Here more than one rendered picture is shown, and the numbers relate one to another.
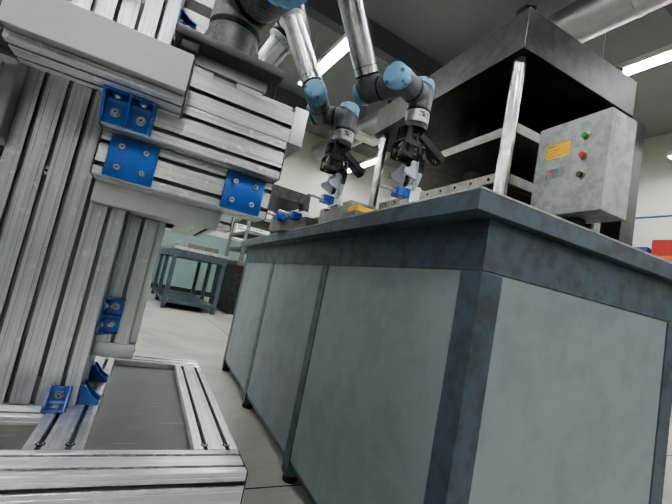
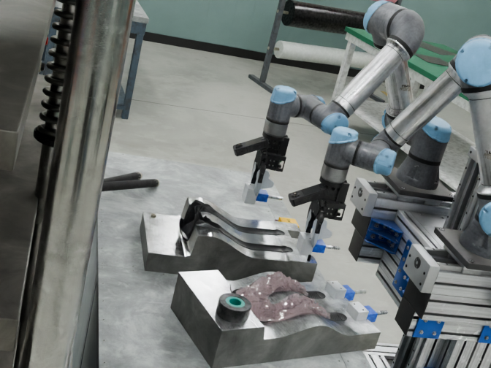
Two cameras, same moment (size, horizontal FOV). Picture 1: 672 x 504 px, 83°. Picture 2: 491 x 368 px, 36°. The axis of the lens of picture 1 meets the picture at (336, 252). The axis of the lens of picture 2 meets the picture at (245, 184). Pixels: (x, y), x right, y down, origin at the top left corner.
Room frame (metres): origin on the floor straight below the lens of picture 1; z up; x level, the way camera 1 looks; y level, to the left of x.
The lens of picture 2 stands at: (3.43, 0.10, 1.85)
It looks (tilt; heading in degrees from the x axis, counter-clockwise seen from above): 21 degrees down; 188
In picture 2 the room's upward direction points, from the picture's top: 14 degrees clockwise
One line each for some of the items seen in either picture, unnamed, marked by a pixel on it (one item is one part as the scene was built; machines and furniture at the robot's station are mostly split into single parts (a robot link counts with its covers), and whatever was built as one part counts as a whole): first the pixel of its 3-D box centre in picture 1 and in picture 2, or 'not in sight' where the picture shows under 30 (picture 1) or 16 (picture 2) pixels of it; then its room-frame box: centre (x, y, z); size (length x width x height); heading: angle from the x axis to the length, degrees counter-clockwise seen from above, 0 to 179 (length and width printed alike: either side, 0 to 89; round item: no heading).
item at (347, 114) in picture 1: (346, 118); (342, 147); (1.36, 0.06, 1.23); 0.09 x 0.08 x 0.11; 83
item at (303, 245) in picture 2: (324, 198); (319, 245); (1.35, 0.08, 0.91); 0.13 x 0.05 x 0.05; 114
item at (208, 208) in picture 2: not in sight; (237, 226); (1.41, -0.17, 0.92); 0.35 x 0.16 x 0.09; 114
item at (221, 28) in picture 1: (230, 51); (421, 168); (0.83, 0.33, 1.09); 0.15 x 0.15 x 0.10
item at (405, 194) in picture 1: (397, 191); (263, 195); (1.13, -0.15, 0.93); 0.13 x 0.05 x 0.05; 114
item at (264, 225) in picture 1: (260, 251); not in sight; (6.27, 1.23, 1.03); 1.54 x 0.94 x 2.06; 29
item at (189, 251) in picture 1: (185, 273); not in sight; (5.78, 2.16, 0.44); 1.90 x 0.70 x 0.89; 29
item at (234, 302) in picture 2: not in sight; (233, 307); (1.88, -0.07, 0.93); 0.08 x 0.08 x 0.04
